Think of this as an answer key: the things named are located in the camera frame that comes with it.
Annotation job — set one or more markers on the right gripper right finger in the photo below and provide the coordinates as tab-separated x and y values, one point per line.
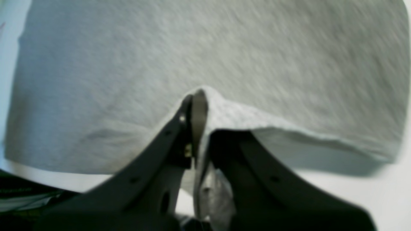
269	197

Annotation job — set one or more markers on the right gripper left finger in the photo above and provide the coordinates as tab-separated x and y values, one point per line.
143	195

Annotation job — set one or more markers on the grey T-shirt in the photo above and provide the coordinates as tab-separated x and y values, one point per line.
324	85

